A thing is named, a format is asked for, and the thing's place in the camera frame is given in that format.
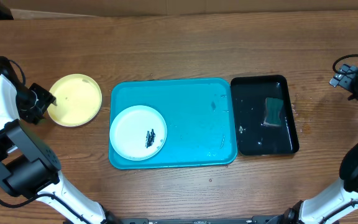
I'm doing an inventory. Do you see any yellow-green plate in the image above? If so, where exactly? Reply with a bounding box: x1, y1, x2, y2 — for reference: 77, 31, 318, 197
47, 74, 103, 127

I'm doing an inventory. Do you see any green sponge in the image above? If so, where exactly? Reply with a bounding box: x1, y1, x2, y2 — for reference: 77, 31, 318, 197
262, 98, 283, 127

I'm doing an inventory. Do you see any light blue plate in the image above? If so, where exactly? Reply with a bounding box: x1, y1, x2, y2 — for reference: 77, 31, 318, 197
109, 105, 168, 161

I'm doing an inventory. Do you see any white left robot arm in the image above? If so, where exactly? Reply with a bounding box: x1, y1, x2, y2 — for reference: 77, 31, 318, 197
0, 72, 120, 223

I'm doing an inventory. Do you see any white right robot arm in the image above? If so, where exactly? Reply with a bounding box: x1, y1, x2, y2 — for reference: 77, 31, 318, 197
264, 64, 358, 223

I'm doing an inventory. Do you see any black plastic tray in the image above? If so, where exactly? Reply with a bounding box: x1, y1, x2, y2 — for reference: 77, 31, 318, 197
231, 75, 300, 156

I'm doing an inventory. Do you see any blue plastic tray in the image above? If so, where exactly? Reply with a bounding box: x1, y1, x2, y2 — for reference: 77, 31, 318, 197
109, 78, 237, 169

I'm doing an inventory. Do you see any brown cardboard backdrop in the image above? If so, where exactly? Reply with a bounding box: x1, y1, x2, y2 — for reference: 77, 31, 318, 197
2, 0, 358, 16

